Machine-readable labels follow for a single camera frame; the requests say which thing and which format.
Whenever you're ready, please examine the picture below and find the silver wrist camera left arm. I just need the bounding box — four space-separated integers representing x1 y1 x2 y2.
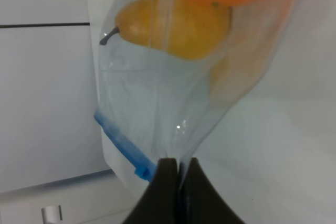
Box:
41 205 63 224

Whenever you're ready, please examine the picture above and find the yellow pear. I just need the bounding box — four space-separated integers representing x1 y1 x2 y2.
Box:
100 0 232 60

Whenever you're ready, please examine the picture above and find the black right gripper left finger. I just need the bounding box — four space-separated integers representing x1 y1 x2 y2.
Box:
123 158 178 224

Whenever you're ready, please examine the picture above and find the clear zip bag blue seal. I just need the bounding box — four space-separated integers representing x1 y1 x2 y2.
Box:
94 0 297 181

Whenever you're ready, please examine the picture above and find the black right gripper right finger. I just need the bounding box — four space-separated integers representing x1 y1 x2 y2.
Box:
178 157 243 224

